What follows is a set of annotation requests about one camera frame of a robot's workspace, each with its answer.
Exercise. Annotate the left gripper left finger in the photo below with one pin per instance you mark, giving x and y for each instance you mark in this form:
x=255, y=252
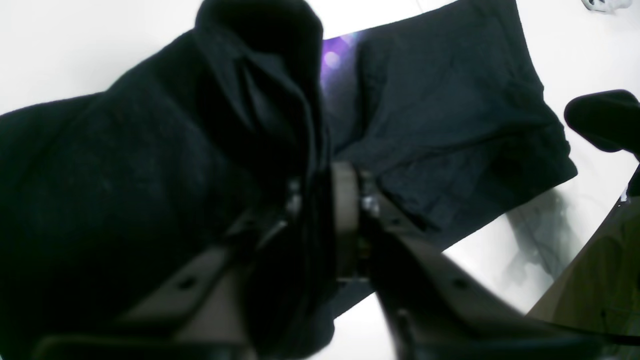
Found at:
x=196, y=314

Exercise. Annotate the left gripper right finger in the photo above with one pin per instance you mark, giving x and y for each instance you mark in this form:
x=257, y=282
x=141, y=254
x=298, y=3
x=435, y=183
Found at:
x=433, y=308

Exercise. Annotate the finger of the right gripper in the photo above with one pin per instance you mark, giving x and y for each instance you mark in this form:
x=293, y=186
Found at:
x=609, y=120

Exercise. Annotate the black T-shirt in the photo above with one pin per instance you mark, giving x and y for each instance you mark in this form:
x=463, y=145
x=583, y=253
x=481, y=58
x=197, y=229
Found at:
x=104, y=196

